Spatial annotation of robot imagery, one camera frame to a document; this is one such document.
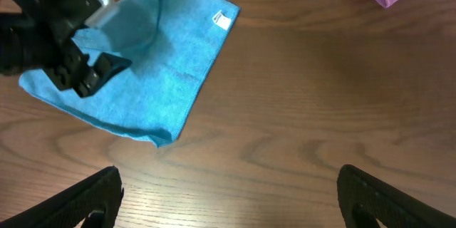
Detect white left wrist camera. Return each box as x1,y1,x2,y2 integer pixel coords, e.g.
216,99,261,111
85,0,119,28

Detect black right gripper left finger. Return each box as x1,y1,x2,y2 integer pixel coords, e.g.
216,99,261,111
1,166,124,228

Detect blue microfiber cloth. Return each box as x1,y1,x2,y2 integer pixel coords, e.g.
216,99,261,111
19,0,239,146

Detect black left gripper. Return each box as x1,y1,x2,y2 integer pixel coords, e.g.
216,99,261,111
37,0,132,98

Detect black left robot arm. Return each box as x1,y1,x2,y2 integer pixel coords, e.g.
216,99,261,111
1,0,132,98

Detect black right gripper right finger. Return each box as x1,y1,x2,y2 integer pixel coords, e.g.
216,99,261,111
337,165,455,228

